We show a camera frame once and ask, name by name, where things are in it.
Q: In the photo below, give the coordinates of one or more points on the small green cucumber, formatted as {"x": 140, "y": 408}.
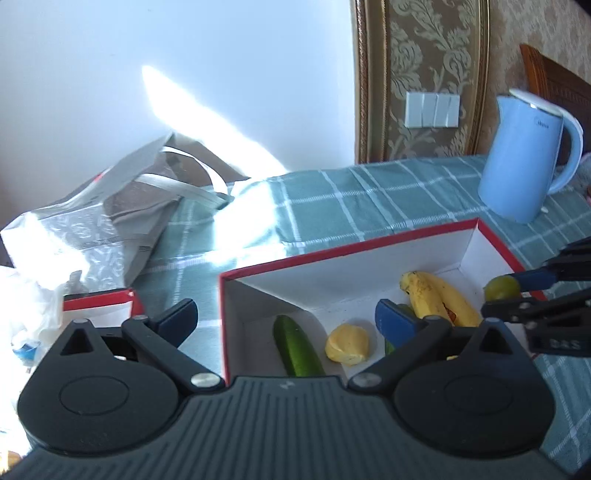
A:
{"x": 406, "y": 308}

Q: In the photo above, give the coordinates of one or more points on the green tomato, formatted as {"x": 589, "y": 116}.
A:
{"x": 501, "y": 287}

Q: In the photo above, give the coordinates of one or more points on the light blue electric kettle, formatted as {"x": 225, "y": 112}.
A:
{"x": 519, "y": 161}

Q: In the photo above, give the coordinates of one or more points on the large dark green cucumber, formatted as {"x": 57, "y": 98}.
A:
{"x": 298, "y": 346}

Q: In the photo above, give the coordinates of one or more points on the grey patterned tote bag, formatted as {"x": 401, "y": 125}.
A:
{"x": 92, "y": 217}

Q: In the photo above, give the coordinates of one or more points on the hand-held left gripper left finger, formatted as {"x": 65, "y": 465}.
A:
{"x": 178, "y": 321}

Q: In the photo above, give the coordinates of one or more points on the white wall switch panel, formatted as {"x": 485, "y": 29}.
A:
{"x": 431, "y": 109}

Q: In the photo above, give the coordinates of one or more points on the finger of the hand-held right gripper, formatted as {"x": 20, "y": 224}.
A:
{"x": 535, "y": 309}
{"x": 531, "y": 279}

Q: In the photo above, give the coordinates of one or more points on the green checked tablecloth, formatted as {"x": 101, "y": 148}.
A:
{"x": 369, "y": 198}

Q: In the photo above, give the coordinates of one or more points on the red cardboard box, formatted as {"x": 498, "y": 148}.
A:
{"x": 323, "y": 286}

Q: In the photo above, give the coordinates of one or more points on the blue white wrapper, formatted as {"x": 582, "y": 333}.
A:
{"x": 25, "y": 351}

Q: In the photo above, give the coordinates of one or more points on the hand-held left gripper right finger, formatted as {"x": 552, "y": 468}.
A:
{"x": 397, "y": 323}

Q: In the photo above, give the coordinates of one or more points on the white plastic bag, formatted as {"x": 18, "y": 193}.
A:
{"x": 27, "y": 304}

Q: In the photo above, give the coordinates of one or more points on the small red white box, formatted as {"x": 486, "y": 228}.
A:
{"x": 101, "y": 302}

